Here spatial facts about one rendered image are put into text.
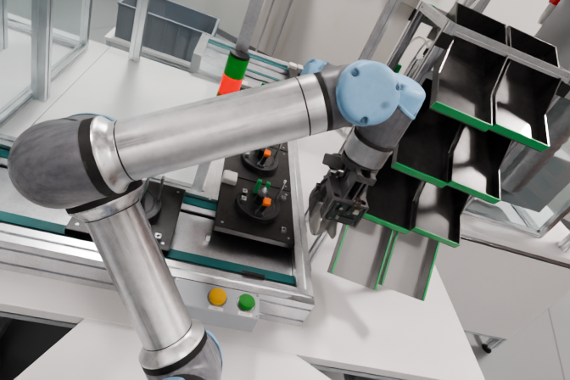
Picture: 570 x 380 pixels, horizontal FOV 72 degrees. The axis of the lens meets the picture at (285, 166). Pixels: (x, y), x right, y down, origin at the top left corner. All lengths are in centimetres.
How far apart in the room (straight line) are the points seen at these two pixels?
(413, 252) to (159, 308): 77
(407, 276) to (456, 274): 102
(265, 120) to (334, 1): 440
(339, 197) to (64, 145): 43
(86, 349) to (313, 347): 54
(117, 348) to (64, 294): 18
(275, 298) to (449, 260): 125
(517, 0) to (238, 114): 430
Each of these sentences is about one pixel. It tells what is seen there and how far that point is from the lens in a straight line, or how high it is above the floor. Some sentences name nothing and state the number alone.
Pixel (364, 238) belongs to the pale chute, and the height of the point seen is 108.
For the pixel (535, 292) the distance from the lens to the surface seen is 256.
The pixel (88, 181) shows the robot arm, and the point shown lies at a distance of 48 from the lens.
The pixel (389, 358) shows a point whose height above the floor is 86.
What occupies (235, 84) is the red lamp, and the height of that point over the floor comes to 135.
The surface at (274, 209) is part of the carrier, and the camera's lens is 121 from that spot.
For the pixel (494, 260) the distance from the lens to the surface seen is 222.
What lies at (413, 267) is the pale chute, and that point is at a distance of 122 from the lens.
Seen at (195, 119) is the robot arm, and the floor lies 151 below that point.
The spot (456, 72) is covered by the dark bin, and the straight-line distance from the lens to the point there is 99.
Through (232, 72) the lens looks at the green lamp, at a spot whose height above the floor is 138.
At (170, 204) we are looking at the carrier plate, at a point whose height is 97.
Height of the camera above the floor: 174
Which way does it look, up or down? 32 degrees down
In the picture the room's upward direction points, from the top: 25 degrees clockwise
